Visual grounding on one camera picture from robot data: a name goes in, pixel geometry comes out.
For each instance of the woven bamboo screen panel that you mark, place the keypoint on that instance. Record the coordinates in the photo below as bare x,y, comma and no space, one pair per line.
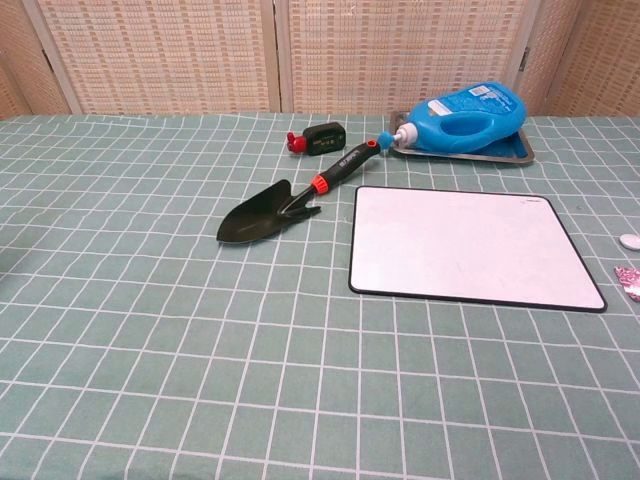
400,50
160,55
595,65
20,75

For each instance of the black box with red cap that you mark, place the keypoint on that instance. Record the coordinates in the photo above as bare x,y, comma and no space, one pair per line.
325,138

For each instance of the green checked tablecloth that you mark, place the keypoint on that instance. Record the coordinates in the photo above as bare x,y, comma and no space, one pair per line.
200,350

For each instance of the black garden trowel orange collar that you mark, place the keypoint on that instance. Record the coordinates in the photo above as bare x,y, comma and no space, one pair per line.
260,215

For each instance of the metal tray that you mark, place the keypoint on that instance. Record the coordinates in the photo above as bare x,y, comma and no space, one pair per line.
515,152

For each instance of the small white round object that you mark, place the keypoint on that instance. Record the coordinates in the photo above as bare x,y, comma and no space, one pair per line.
631,242

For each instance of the blue detergent bottle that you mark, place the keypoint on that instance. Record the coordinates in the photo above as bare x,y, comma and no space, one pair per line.
465,112

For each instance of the white mat black border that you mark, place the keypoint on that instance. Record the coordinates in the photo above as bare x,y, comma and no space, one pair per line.
465,250

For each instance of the metal screen hinge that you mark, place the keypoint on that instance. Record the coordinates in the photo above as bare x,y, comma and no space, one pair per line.
524,57

